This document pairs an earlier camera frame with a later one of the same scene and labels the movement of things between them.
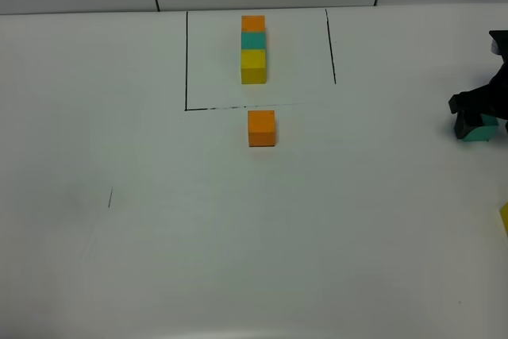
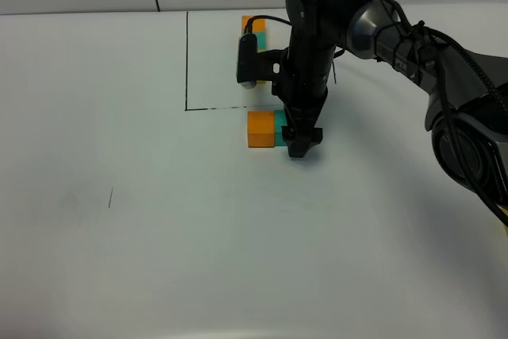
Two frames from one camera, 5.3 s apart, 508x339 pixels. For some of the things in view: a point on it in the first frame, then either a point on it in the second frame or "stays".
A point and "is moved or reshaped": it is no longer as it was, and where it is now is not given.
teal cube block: x=486 y=132 is moved or reshaped
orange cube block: x=261 y=125 stays
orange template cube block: x=253 y=24 stays
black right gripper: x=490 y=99 → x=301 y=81
